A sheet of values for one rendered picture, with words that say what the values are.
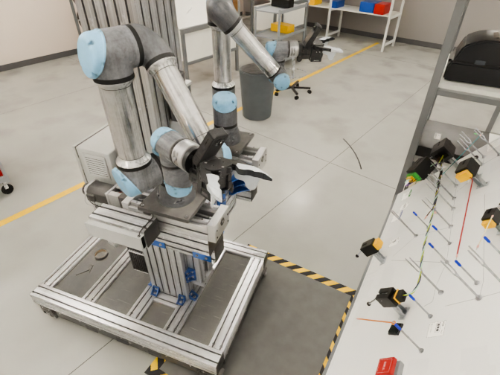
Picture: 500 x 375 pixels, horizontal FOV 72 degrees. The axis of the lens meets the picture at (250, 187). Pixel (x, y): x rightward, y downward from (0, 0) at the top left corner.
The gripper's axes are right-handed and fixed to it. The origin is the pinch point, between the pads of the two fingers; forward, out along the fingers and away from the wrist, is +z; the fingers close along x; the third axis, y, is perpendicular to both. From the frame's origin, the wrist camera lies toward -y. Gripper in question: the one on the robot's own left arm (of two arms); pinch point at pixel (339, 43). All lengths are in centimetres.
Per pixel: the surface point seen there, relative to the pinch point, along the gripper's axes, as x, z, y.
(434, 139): 23, 54, 43
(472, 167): 75, 31, 15
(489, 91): 37, 57, 7
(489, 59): 29, 56, -4
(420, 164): 53, 28, 32
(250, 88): -223, -20, 145
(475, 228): 98, 21, 20
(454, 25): 23.7, 37.7, -15.9
